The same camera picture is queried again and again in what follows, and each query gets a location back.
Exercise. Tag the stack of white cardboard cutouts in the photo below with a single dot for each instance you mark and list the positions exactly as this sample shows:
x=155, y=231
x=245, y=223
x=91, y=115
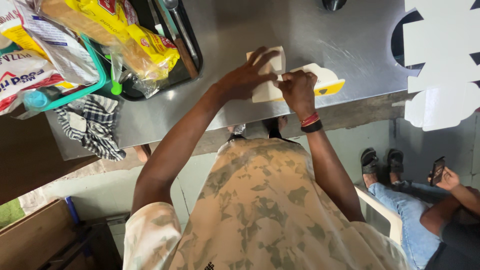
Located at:
x=446, y=52

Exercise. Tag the person's camouflage shirt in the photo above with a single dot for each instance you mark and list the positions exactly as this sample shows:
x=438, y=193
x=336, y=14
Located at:
x=262, y=210

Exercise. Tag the yellow bread loaf packet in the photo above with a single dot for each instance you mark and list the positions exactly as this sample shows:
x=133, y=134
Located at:
x=112, y=22

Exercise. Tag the black wristband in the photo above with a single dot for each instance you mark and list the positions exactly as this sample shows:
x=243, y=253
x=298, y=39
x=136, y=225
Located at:
x=312, y=127

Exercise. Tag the person's right foot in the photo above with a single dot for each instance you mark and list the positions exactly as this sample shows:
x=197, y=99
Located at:
x=276, y=125

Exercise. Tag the steel spoon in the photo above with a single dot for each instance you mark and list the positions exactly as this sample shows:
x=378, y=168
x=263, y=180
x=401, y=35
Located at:
x=182, y=26

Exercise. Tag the blue capped bottle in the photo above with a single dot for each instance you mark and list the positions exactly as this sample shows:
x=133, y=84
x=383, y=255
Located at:
x=35, y=99

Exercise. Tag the white and red pizza base packet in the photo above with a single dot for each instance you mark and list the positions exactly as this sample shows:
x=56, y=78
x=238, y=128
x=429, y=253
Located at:
x=22, y=75

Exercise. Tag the yellow and white food packet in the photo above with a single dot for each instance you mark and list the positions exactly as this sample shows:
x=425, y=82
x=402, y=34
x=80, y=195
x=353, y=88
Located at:
x=17, y=32

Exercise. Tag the blue pole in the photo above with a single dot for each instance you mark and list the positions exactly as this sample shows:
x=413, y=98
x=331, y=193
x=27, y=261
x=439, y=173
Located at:
x=72, y=210

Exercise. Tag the black phone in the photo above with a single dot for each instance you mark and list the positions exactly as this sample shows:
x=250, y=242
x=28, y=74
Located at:
x=437, y=171

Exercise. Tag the black plastic tray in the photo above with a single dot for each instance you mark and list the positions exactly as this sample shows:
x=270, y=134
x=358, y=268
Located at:
x=187, y=75

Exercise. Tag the white plastic chair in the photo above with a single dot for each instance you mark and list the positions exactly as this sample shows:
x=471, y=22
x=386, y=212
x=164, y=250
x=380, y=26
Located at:
x=386, y=215

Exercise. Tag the brown wooden board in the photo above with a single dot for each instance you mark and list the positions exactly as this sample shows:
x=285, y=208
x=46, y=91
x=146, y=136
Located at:
x=30, y=153

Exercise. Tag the white and yellow carton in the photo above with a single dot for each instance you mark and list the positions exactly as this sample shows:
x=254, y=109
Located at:
x=330, y=80

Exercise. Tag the black sandal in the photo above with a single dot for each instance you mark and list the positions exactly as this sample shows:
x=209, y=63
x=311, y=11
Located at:
x=369, y=161
x=395, y=160

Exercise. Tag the wooden crate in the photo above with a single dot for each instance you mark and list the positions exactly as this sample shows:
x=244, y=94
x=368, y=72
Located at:
x=33, y=236

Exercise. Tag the person's right hand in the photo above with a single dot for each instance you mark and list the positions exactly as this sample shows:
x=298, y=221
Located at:
x=300, y=92

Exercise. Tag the person's right fingers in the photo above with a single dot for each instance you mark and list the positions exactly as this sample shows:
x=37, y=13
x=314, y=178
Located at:
x=296, y=77

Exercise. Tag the black round knob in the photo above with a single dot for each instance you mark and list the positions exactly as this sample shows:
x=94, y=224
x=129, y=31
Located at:
x=333, y=3

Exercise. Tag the person's left hand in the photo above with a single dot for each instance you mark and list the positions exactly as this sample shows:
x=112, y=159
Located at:
x=242, y=80

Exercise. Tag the teal plastic basket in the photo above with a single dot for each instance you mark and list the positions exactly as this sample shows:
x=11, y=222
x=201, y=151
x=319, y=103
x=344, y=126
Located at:
x=98, y=71

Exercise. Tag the clear white printed packet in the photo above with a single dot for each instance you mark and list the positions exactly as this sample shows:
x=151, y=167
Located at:
x=56, y=45

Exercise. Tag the black and white checked cloth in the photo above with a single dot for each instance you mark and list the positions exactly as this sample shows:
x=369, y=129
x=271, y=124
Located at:
x=92, y=123

